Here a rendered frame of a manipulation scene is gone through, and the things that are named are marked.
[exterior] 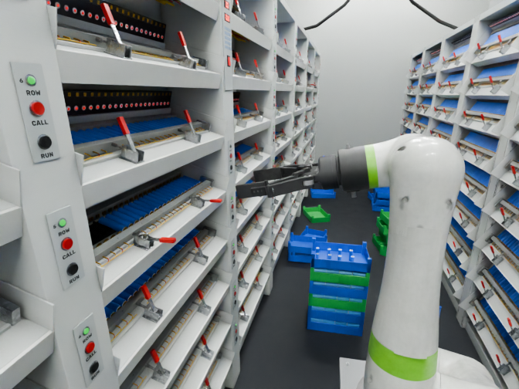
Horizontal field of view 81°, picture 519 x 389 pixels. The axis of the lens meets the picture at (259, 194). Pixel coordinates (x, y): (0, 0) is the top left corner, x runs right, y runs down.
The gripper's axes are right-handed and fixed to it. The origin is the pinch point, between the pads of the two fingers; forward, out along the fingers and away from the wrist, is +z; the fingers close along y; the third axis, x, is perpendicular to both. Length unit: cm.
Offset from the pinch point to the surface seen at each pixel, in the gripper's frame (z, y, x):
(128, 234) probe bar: 24.5, -15.9, -4.0
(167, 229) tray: 22.4, -5.2, -7.8
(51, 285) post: 19.1, -38.6, -2.1
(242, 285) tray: 35, 55, -63
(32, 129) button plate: 14.4, -36.2, 19.2
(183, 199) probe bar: 24.4, 8.4, -4.1
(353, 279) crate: -16, 78, -76
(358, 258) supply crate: -19, 92, -72
